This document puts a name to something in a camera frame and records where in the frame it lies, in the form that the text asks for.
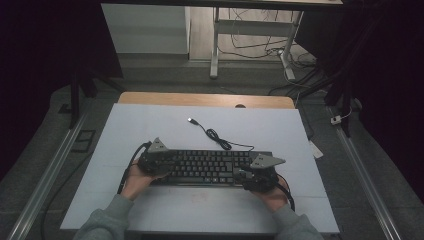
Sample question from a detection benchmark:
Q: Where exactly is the white cabinet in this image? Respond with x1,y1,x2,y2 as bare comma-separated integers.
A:
100,3,191,55

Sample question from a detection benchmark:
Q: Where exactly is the person's right hand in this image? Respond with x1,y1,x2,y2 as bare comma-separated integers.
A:
255,179,290,214

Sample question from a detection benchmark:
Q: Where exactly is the aluminium rail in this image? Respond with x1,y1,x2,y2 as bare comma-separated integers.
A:
327,105,404,240
6,109,90,240

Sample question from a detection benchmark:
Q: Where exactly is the black keyboard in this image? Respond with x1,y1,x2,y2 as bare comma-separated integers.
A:
155,149,275,188

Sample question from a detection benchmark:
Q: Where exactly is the tangle of floor cables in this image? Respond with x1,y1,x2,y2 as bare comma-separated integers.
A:
218,8,329,98

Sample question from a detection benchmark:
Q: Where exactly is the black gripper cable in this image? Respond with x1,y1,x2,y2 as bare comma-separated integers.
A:
275,173,297,213
116,140,153,195

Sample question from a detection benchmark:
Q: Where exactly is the white paper tag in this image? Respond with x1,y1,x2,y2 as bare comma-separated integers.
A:
307,140,325,160

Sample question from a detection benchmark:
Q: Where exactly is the small white box with cable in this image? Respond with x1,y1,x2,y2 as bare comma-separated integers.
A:
330,108,354,126

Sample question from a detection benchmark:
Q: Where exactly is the black keyboard cable with plug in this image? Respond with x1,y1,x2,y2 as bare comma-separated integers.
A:
187,117,256,152

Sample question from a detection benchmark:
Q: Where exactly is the person's left hand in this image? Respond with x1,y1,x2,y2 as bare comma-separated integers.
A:
120,159,162,202

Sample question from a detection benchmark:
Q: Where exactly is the black metal stand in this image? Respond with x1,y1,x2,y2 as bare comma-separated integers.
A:
299,63,359,138
58,64,128,130

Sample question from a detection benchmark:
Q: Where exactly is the white desk frame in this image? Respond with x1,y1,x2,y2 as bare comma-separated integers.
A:
99,0,344,81

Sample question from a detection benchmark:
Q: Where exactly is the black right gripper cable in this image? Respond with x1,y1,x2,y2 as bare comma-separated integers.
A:
275,173,297,213

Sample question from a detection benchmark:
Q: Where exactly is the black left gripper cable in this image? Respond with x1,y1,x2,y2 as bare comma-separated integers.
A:
116,140,153,195

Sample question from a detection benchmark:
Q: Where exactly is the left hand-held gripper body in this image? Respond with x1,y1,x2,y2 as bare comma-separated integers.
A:
137,136,175,178

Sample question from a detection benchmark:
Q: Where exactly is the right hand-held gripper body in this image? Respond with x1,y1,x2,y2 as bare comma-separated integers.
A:
242,153,287,194

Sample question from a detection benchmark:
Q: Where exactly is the white table mat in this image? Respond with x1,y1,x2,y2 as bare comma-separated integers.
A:
59,102,341,234

